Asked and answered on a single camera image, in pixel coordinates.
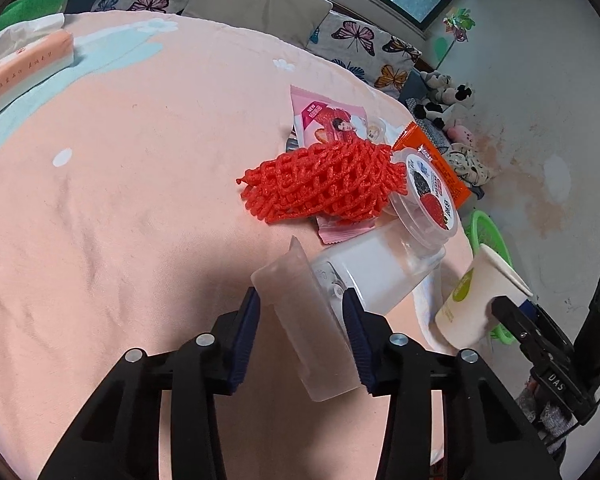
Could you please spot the large butterfly print pillow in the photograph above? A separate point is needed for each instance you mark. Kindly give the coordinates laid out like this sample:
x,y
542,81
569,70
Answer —
x,y
365,50

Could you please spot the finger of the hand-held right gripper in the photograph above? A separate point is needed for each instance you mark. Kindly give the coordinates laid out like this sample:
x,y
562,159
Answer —
x,y
550,330
512,317

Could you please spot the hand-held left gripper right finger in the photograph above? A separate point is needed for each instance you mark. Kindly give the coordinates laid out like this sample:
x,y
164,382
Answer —
x,y
357,345

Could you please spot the green plastic basket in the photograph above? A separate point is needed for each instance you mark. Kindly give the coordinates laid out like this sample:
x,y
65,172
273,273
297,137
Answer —
x,y
490,230

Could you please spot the clear jelly cup red label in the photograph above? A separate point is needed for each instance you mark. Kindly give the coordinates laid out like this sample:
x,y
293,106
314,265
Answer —
x,y
425,195

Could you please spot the red foam fruit net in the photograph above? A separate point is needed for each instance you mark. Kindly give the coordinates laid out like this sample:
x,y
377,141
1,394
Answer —
x,y
325,180

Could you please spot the pink plush toy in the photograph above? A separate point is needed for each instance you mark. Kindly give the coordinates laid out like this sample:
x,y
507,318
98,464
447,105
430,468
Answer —
x,y
460,132

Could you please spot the pink snack packet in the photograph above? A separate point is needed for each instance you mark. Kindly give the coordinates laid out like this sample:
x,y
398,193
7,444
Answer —
x,y
325,117

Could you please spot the cream patterned cloth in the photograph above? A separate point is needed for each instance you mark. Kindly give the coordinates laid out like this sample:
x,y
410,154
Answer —
x,y
472,165

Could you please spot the small pink wrapper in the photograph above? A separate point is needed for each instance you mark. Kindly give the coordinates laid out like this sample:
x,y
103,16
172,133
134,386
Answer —
x,y
345,232

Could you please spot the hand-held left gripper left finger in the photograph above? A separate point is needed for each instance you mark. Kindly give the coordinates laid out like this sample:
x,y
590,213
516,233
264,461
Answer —
x,y
245,340

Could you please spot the pink tissue pack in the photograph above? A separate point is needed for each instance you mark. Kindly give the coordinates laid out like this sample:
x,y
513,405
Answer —
x,y
25,72

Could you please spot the clear plastic bottle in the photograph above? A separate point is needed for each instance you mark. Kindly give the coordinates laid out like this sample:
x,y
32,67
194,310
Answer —
x,y
375,270

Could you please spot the black and white cow plush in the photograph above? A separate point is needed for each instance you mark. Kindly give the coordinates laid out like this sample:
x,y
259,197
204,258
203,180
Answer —
x,y
445,95

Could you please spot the person's right hand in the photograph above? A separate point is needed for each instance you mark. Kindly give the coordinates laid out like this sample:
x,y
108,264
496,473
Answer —
x,y
555,422

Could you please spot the white paper cup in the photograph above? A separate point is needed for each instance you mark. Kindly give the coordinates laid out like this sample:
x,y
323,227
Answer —
x,y
472,300

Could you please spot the beige cushion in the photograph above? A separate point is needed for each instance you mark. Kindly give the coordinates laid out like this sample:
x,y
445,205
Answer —
x,y
260,5

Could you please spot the green cloth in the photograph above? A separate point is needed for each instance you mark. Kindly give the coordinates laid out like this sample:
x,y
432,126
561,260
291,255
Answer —
x,y
35,7

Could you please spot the orange snack wrapper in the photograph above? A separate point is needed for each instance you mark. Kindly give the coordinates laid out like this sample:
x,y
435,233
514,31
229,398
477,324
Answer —
x,y
442,165

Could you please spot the pink blanket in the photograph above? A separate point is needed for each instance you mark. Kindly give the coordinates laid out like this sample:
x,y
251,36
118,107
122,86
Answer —
x,y
130,185

